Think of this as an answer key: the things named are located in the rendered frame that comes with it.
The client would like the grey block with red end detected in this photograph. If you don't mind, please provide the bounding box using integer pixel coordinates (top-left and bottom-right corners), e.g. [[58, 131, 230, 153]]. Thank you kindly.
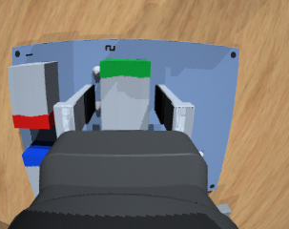
[[8, 61, 60, 129]]

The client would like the white block with blue end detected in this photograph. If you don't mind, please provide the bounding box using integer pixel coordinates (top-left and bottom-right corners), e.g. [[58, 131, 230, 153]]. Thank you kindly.
[[22, 140, 55, 197]]

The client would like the grey block with green end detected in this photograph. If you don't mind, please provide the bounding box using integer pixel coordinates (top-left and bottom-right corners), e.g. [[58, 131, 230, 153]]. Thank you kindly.
[[100, 59, 151, 131]]

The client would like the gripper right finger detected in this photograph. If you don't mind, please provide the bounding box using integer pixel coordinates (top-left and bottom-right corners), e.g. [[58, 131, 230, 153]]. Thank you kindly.
[[155, 85, 195, 139]]

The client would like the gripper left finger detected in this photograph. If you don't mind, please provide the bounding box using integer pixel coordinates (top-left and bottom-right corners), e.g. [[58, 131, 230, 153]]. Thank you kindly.
[[53, 85, 95, 138]]

